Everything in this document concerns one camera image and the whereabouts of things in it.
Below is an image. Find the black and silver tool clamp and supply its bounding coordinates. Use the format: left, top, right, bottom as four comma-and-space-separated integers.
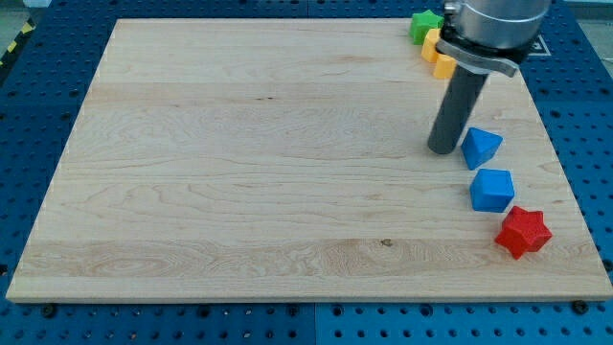
436, 24, 532, 77

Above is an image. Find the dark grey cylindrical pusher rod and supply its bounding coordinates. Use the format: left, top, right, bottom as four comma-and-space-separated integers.
427, 66, 488, 154

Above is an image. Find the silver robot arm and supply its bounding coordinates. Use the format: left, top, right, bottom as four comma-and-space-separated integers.
427, 0, 551, 154

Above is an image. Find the blue cube block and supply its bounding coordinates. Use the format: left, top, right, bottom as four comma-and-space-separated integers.
469, 169, 515, 213

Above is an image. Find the yellow block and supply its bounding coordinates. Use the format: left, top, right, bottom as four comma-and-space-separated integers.
420, 29, 457, 80

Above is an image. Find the green star block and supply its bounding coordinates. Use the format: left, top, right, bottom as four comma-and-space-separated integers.
409, 10, 443, 45

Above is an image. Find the blue triangular prism block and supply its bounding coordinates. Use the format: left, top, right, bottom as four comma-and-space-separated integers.
461, 127, 503, 170

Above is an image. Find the red star block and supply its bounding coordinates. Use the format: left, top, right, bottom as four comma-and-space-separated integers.
494, 206, 553, 260

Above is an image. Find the black bolt front right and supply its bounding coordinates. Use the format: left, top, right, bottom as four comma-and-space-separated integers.
571, 300, 589, 315

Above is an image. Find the black bolt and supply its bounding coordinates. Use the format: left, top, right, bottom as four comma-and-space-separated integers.
40, 304, 57, 319
571, 300, 589, 315

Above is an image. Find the light wooden board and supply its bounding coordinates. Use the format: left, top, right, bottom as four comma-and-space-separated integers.
7, 19, 612, 304

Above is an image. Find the black bolt front left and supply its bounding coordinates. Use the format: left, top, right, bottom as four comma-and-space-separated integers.
40, 304, 57, 319

